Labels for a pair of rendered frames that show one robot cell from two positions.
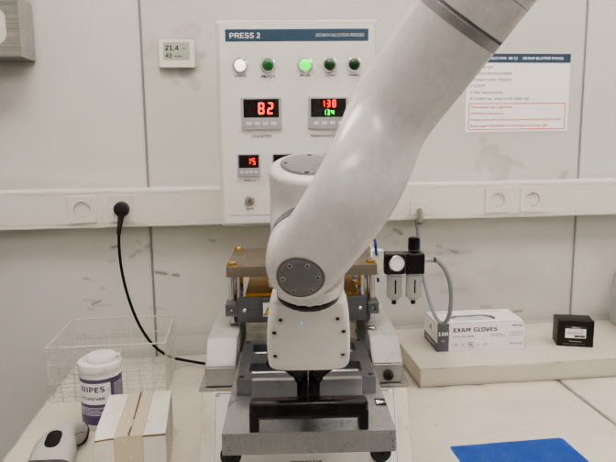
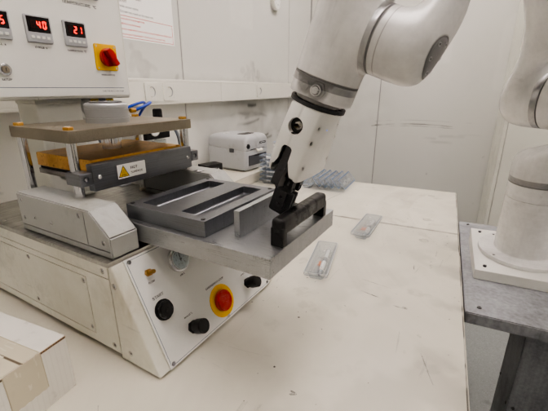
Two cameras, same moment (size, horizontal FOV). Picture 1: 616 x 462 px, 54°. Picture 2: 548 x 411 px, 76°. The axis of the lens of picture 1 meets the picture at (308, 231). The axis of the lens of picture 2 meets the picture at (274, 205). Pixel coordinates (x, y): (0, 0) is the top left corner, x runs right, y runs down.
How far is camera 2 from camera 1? 69 cm
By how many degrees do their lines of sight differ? 57
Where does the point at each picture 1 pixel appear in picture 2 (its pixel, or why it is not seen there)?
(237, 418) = (249, 247)
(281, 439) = (296, 244)
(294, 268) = (440, 46)
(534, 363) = not seen: hidden behind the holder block
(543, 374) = not seen: hidden behind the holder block
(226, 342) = (110, 209)
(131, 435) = (24, 362)
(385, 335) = (218, 172)
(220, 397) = (131, 263)
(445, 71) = not seen: outside the picture
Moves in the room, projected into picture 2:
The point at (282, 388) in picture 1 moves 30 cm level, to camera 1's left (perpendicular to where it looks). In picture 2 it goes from (255, 210) to (42, 316)
